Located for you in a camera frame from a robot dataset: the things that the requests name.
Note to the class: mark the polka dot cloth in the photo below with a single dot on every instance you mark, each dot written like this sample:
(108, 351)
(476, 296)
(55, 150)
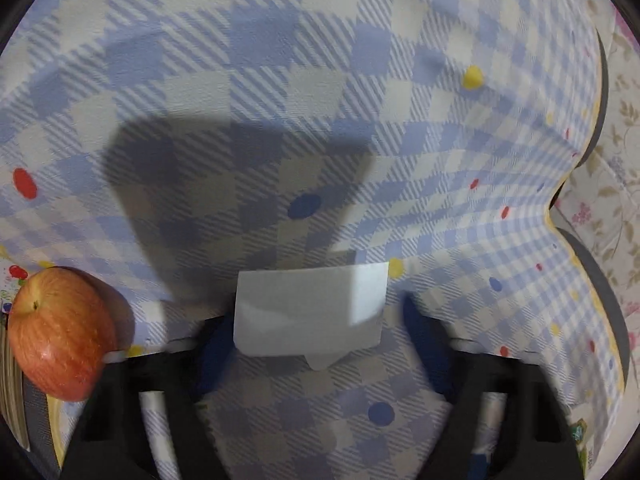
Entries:
(15, 274)

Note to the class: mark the red apple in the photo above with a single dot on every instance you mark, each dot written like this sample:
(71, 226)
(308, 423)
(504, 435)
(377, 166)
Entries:
(60, 332)

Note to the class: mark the black office chair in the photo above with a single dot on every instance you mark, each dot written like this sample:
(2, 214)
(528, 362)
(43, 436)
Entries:
(595, 280)

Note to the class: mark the green printed packet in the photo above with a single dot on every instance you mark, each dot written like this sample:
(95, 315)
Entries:
(580, 435)

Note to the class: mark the striped beige object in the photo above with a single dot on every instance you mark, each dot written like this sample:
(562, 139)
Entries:
(12, 385)

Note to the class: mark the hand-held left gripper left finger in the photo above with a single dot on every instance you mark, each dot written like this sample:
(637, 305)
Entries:
(215, 360)

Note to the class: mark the floral printed cloth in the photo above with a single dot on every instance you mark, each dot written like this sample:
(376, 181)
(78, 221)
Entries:
(617, 170)

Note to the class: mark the white paper sheet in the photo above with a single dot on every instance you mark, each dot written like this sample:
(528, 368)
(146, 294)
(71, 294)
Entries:
(310, 310)

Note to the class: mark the blue checked chair cover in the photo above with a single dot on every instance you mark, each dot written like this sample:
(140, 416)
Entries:
(300, 85)

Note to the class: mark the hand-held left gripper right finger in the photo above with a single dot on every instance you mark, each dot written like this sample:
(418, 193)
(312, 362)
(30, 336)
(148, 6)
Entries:
(427, 345)

